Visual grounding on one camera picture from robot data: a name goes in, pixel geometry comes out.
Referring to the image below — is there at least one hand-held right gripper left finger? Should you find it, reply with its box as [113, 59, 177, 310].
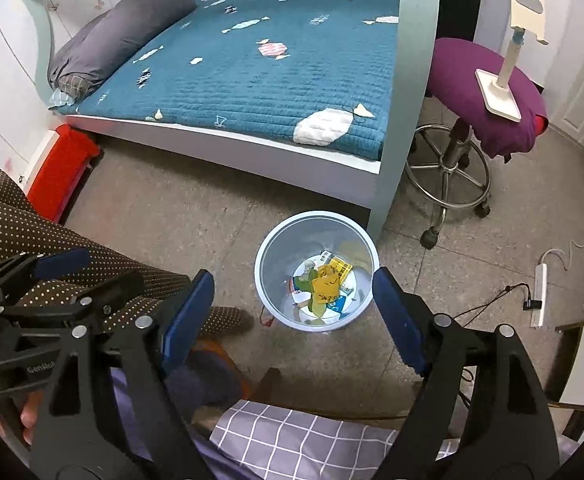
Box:
[31, 269, 216, 480]

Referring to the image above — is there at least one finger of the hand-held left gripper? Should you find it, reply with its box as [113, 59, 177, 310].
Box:
[0, 248, 92, 314]
[0, 270, 146, 333]

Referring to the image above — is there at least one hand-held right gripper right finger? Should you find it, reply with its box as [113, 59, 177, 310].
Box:
[371, 266, 560, 480]

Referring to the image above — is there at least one yellow plastic bag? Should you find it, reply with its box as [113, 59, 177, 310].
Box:
[311, 265, 346, 314]

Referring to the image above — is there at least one light blue plastic bin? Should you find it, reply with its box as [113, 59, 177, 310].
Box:
[254, 211, 378, 332]

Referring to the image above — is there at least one person's left hand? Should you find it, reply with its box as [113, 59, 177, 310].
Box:
[19, 391, 48, 449]

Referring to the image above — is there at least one brown dotted tablecloth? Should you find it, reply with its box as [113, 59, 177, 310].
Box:
[0, 170, 256, 342]

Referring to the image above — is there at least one orange slipper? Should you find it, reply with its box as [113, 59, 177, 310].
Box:
[197, 337, 251, 397]

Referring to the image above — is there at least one person's leg in purple trousers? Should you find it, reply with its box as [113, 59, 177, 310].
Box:
[112, 350, 243, 480]

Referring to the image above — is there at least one red plastic stool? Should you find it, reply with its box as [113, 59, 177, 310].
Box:
[24, 124, 101, 224]

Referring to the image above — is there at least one green wrapper strip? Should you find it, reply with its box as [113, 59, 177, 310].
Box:
[294, 267, 320, 294]

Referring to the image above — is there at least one white board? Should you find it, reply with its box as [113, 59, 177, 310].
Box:
[19, 130, 61, 187]

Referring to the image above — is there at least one white power strip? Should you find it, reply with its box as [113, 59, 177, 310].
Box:
[533, 263, 548, 329]

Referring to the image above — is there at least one grey checked cloth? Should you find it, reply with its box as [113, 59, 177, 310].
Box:
[209, 400, 461, 480]

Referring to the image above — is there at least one plaid pillow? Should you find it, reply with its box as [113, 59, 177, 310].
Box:
[47, 87, 81, 109]

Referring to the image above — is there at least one bed with teal mattress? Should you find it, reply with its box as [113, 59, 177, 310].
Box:
[24, 0, 445, 249]

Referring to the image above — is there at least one grey rolled duvet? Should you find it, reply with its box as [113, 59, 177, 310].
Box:
[47, 0, 198, 99]

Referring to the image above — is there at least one teal quilted mattress cover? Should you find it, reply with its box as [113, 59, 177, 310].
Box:
[49, 0, 403, 163]

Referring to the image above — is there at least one white phone stand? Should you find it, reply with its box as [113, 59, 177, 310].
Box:
[474, 0, 547, 124]

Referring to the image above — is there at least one purple swivel stool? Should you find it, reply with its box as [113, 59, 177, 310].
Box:
[404, 37, 548, 251]

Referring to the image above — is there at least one black cable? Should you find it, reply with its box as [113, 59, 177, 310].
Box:
[454, 285, 530, 327]

